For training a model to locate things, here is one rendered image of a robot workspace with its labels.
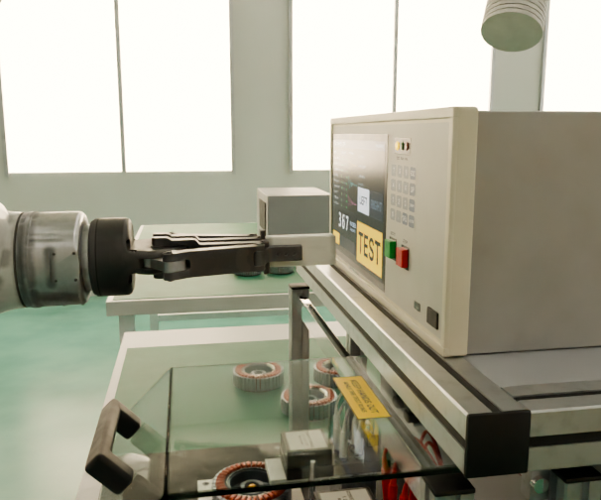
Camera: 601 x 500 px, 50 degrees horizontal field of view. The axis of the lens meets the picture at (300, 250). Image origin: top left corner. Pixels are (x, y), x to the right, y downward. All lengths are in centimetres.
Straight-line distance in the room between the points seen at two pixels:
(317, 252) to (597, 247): 25
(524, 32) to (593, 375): 145
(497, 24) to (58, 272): 151
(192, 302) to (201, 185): 316
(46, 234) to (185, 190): 473
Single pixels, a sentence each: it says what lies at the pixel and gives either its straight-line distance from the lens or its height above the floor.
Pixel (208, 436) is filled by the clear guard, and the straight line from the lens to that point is 54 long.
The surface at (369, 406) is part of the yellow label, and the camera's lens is 58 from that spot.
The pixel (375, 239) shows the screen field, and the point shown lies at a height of 118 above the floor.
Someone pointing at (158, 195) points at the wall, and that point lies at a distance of 534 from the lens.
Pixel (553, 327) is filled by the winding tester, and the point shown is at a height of 114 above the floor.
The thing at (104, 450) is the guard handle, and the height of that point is 106.
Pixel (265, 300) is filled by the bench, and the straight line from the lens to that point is 226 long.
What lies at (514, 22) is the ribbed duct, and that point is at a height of 159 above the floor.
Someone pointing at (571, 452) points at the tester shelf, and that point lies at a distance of 51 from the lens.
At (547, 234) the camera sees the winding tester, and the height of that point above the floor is 122.
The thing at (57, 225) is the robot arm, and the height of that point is 122.
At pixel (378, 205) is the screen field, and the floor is 122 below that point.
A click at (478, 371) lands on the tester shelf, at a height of 112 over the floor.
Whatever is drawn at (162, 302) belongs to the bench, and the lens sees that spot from 224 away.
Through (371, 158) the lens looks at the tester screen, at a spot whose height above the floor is 127.
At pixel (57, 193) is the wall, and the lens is 543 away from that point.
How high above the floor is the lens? 130
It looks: 10 degrees down
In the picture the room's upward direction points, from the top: straight up
